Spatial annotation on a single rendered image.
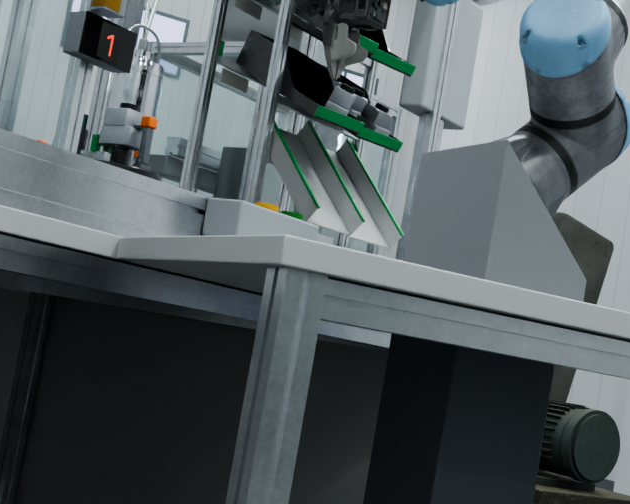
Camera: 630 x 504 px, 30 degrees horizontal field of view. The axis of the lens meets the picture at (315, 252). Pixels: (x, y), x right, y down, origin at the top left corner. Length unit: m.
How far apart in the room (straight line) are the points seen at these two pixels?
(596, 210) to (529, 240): 10.73
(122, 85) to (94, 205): 1.42
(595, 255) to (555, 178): 6.01
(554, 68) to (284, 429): 0.65
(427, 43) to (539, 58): 2.24
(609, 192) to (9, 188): 10.84
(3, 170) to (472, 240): 0.60
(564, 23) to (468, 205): 0.26
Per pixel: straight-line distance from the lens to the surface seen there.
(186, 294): 1.71
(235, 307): 1.78
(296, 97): 2.27
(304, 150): 2.41
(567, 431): 6.63
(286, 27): 2.31
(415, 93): 3.77
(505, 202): 1.51
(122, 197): 1.68
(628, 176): 12.03
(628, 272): 11.74
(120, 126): 1.91
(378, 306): 1.20
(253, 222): 1.79
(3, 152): 1.54
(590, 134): 1.64
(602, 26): 1.57
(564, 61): 1.56
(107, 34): 2.04
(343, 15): 2.03
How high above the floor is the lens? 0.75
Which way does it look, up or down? 5 degrees up
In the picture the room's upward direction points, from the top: 10 degrees clockwise
